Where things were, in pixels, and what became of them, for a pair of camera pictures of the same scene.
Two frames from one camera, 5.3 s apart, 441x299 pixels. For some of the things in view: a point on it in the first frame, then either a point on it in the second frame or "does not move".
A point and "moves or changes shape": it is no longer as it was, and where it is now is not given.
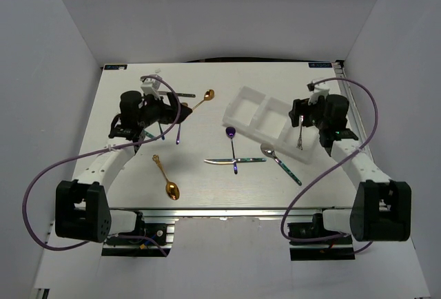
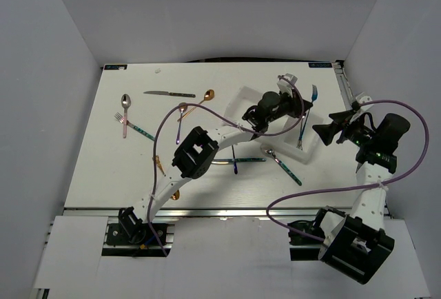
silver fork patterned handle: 300,142 does not move
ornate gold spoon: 171,189 does not move
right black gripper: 302,107 to 329,130
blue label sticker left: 114,67 does not move
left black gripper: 169,112 to 295,103
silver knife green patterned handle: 225,161 does not move
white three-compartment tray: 269,120 does not move
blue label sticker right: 320,65 does not move
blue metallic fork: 162,137 moves or changes shape
